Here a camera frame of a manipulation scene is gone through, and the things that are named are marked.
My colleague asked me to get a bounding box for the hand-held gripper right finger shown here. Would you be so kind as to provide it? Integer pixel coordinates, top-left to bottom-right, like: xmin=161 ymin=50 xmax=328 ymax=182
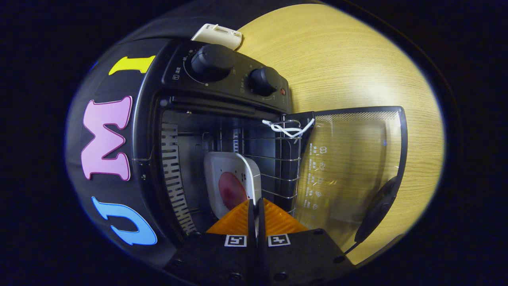
xmin=257 ymin=197 xmax=356 ymax=286

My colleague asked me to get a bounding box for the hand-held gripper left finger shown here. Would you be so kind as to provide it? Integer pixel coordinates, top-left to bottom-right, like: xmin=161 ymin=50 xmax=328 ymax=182
xmin=165 ymin=199 xmax=257 ymax=286

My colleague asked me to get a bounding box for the red meat slice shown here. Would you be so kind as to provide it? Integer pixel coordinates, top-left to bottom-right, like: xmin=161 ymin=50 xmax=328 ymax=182
xmin=218 ymin=172 xmax=248 ymax=211

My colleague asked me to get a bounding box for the white square plate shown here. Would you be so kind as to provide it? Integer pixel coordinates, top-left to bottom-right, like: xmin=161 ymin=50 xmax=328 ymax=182
xmin=204 ymin=152 xmax=262 ymax=220

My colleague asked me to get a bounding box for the black toaster oven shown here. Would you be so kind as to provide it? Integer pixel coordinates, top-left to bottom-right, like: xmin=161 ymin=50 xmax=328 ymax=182
xmin=131 ymin=38 xmax=408 ymax=271

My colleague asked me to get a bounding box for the metal oven rack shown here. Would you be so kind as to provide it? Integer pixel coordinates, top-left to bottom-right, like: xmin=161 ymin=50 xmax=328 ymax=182
xmin=202 ymin=119 xmax=302 ymax=217

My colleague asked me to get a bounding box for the white toaster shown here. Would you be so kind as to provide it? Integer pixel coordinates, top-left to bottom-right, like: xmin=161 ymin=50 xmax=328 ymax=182
xmin=191 ymin=23 xmax=243 ymax=51

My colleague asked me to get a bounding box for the white cable tie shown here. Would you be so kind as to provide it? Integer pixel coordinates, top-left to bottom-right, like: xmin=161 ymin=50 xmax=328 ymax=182
xmin=262 ymin=118 xmax=315 ymax=139

